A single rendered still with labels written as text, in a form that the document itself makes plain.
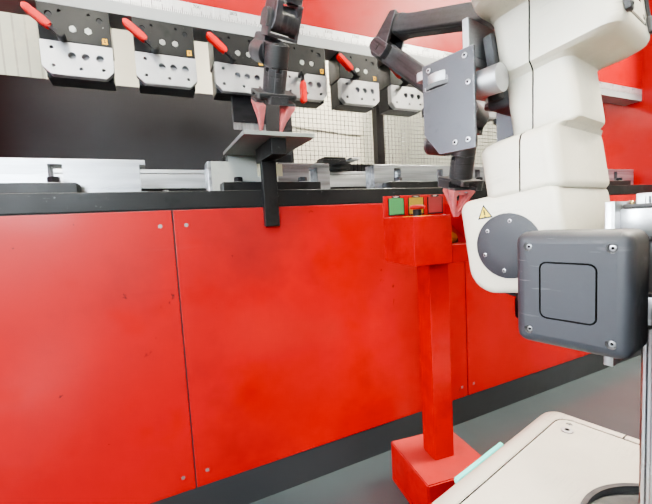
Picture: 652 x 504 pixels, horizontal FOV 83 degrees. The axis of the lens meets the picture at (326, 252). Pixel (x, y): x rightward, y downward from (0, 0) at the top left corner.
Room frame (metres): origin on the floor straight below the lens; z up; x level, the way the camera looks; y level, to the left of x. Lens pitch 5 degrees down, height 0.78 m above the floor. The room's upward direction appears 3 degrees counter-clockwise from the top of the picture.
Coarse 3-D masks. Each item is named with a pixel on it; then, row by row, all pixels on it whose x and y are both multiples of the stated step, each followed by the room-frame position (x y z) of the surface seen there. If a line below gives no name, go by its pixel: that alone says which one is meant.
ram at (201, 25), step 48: (0, 0) 0.90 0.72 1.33; (48, 0) 0.92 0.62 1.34; (96, 0) 0.96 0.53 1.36; (192, 0) 1.06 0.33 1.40; (240, 0) 1.12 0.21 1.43; (336, 0) 1.25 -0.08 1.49; (384, 0) 1.33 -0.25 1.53; (432, 0) 1.42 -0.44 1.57; (336, 48) 1.25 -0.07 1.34; (432, 48) 1.42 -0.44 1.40; (624, 96) 1.97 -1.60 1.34
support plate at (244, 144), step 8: (240, 136) 0.89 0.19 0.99; (248, 136) 0.89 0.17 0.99; (256, 136) 0.90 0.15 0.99; (264, 136) 0.90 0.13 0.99; (272, 136) 0.90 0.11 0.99; (280, 136) 0.91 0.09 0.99; (288, 136) 0.91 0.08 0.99; (296, 136) 0.92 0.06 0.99; (304, 136) 0.93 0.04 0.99; (312, 136) 0.94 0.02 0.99; (232, 144) 0.98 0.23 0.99; (240, 144) 0.97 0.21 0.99; (248, 144) 0.98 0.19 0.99; (256, 144) 0.98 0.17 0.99; (288, 144) 1.00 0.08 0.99; (296, 144) 1.01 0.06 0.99; (224, 152) 1.08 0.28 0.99; (232, 152) 1.07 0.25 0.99; (240, 152) 1.08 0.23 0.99; (248, 152) 1.08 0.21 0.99; (288, 152) 1.12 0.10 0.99
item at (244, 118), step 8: (232, 96) 1.13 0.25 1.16; (232, 104) 1.13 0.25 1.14; (240, 104) 1.14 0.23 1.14; (248, 104) 1.15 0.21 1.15; (232, 112) 1.14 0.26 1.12; (240, 112) 1.14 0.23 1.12; (248, 112) 1.15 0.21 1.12; (232, 120) 1.14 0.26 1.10; (240, 120) 1.13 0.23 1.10; (248, 120) 1.15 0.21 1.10; (256, 120) 1.16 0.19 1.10; (264, 120) 1.17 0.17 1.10; (240, 128) 1.14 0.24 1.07; (248, 128) 1.15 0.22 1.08; (256, 128) 1.16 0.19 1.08; (264, 128) 1.18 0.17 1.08
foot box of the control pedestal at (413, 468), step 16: (400, 448) 1.00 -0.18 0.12; (416, 448) 1.00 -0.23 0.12; (464, 448) 0.99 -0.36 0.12; (400, 464) 0.98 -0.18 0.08; (416, 464) 0.93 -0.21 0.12; (432, 464) 0.93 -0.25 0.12; (448, 464) 0.92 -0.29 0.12; (464, 464) 0.92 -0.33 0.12; (400, 480) 0.99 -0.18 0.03; (416, 480) 0.90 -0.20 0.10; (432, 480) 0.87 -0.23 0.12; (448, 480) 0.87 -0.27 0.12; (416, 496) 0.90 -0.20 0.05; (432, 496) 0.85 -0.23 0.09
